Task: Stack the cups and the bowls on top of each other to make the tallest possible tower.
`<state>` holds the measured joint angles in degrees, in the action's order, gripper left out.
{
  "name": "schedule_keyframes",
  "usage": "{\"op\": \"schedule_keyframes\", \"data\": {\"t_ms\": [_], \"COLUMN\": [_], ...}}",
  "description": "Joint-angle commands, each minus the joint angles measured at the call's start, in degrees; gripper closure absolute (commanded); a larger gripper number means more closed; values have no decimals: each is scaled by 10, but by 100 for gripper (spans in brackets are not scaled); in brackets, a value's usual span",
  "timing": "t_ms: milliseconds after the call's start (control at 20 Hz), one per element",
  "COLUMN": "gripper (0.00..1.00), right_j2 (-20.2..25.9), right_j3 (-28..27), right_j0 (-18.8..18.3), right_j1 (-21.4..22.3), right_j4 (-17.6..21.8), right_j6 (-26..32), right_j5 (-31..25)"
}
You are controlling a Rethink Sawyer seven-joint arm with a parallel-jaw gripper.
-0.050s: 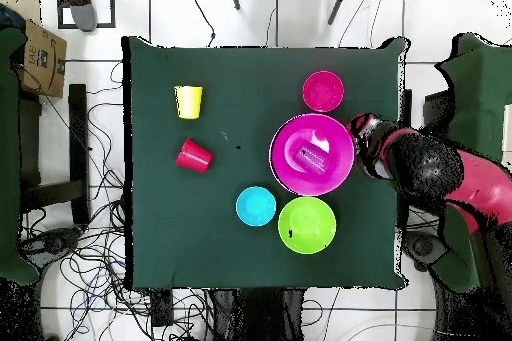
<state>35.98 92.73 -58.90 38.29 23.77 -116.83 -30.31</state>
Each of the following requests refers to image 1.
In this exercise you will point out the small crimson bowl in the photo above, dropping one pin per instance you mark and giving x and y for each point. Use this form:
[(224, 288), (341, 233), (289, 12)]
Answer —
[(323, 91)]

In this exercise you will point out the purple cup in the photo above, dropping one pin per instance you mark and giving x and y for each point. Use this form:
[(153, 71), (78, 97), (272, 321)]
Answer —
[(312, 157)]

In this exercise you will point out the large pink bowl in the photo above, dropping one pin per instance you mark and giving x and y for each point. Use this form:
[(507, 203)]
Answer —
[(288, 173)]

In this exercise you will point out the red cup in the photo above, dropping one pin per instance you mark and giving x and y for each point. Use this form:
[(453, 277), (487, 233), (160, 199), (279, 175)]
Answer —
[(194, 156)]

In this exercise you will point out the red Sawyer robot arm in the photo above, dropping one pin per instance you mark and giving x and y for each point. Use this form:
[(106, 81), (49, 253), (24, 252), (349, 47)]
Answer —
[(428, 165)]

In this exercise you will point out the black chair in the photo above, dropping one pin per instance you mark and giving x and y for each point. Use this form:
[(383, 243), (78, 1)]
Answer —
[(436, 111)]

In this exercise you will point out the green bowl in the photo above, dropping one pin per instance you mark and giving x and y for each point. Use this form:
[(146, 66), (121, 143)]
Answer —
[(307, 225)]

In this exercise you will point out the green clothed side table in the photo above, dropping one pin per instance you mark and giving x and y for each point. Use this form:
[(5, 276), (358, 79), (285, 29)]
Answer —
[(8, 157), (480, 97)]

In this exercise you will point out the dark green tablecloth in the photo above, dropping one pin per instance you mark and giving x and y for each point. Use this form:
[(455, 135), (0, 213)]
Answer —
[(240, 97)]

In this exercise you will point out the small light blue bowl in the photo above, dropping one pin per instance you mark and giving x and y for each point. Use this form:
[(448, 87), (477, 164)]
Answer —
[(256, 206)]

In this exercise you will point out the yellow cup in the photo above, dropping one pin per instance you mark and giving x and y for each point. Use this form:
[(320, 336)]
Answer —
[(188, 102)]

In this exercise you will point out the black power adapter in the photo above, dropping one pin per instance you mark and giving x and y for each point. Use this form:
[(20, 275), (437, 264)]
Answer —
[(162, 311)]

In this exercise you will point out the person's shoe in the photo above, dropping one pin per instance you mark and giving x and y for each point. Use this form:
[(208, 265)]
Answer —
[(84, 13)]

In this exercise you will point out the cardboard box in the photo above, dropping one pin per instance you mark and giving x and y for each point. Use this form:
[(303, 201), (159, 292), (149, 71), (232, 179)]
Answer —
[(44, 65)]

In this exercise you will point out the black pedestal leg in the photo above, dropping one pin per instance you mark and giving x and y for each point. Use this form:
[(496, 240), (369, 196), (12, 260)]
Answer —
[(424, 248), (52, 242)]

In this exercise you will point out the black square floor frame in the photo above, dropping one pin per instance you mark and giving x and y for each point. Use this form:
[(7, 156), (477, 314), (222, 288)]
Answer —
[(112, 5)]

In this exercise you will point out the black stool frame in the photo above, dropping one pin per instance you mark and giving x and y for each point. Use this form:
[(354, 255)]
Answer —
[(78, 137)]

